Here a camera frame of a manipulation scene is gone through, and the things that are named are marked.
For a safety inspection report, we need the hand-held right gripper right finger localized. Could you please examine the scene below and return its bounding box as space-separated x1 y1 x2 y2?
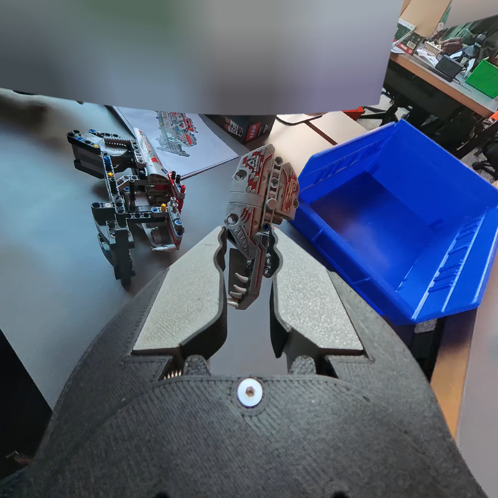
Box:
269 227 365 359

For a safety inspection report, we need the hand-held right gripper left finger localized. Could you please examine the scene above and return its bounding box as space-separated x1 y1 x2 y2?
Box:
132 226 229 357

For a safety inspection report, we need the black grey lego chassis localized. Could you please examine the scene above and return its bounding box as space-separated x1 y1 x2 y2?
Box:
67 128 187 288

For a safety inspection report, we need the grey red lego head section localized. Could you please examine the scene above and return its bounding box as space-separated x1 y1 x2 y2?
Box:
224 143 300 310

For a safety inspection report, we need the black lego box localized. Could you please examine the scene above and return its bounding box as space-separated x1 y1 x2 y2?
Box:
205 114 276 145

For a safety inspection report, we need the blue plastic bin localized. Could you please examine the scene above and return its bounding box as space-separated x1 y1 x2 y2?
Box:
290 119 498 327

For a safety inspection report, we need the white instruction booklet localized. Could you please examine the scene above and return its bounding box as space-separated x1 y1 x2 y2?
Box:
112 106 239 179

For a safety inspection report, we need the black device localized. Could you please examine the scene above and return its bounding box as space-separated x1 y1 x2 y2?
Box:
435 54 465 82

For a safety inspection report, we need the green plastic bin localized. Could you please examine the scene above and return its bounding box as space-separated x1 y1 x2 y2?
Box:
465 58 498 99

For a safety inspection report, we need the brown cardboard sheet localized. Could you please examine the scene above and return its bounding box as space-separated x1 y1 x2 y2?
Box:
399 0 452 37

